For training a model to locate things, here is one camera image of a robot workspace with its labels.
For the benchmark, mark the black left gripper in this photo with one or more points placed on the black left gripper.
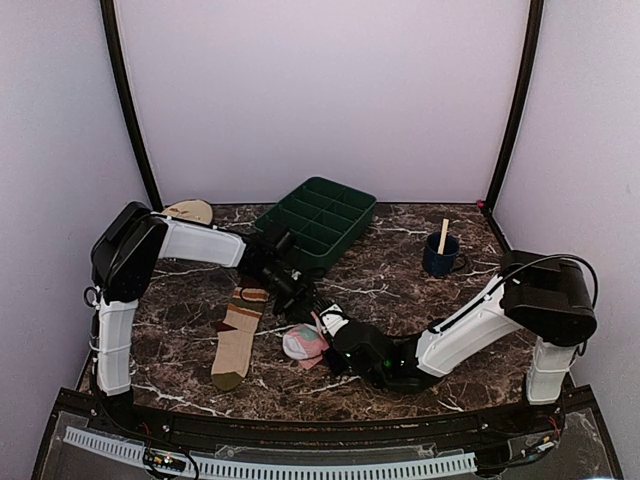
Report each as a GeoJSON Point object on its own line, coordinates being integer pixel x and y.
{"type": "Point", "coordinates": [294, 302]}

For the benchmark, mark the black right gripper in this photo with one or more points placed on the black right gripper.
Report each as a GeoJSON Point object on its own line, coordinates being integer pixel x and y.
{"type": "Point", "coordinates": [330, 356]}

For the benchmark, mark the green compartment tray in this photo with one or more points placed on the green compartment tray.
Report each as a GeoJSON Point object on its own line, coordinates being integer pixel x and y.
{"type": "Point", "coordinates": [325, 217]}

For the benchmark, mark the pink patterned sock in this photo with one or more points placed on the pink patterned sock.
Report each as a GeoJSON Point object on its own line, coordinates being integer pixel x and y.
{"type": "Point", "coordinates": [304, 344]}

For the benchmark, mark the beige striped sock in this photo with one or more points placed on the beige striped sock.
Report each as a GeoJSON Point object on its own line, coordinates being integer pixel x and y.
{"type": "Point", "coordinates": [235, 334]}

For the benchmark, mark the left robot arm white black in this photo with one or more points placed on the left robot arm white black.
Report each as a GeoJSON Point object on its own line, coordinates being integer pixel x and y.
{"type": "Point", "coordinates": [123, 261]}

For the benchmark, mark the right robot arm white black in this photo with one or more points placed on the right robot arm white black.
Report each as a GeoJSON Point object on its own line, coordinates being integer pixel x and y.
{"type": "Point", "coordinates": [553, 297]}

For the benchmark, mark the round beige floral coaster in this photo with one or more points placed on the round beige floral coaster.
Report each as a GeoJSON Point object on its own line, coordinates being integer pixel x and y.
{"type": "Point", "coordinates": [198, 211]}

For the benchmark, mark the dark blue mug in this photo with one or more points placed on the dark blue mug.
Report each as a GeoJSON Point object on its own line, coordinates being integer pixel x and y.
{"type": "Point", "coordinates": [440, 265]}

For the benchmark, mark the wooden stick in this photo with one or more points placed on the wooden stick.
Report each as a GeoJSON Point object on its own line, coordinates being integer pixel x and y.
{"type": "Point", "coordinates": [443, 236]}

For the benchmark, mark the small circuit board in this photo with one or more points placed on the small circuit board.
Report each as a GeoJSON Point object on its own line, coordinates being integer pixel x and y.
{"type": "Point", "coordinates": [163, 460]}

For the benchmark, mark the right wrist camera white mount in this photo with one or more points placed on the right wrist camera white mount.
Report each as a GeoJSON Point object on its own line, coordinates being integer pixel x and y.
{"type": "Point", "coordinates": [332, 319]}

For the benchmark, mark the white slotted cable duct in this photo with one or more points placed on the white slotted cable duct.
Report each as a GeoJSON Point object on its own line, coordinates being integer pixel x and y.
{"type": "Point", "coordinates": [201, 466]}

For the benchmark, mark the black front rail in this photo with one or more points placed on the black front rail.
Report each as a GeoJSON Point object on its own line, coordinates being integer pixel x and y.
{"type": "Point", "coordinates": [473, 428]}

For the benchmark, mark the left black frame post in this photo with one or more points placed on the left black frame post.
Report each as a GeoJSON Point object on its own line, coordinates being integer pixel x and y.
{"type": "Point", "coordinates": [126, 101]}

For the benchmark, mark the black frame post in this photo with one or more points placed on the black frame post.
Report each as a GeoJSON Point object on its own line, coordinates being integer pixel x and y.
{"type": "Point", "coordinates": [126, 101]}
{"type": "Point", "coordinates": [526, 65]}

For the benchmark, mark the right black frame post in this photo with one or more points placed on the right black frame post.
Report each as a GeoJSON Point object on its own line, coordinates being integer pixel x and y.
{"type": "Point", "coordinates": [526, 65]}

